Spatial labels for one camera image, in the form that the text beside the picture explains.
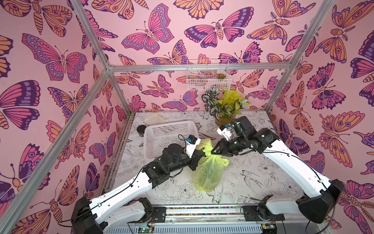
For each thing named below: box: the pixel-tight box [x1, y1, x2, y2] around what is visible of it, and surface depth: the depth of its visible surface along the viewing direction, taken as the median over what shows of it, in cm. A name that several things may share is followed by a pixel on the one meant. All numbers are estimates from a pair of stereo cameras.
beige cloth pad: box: [144, 112, 170, 126], surface depth 119 cm
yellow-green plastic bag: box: [192, 138, 229, 193], surface depth 70 cm
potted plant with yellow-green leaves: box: [201, 88, 251, 126], surface depth 98 cm
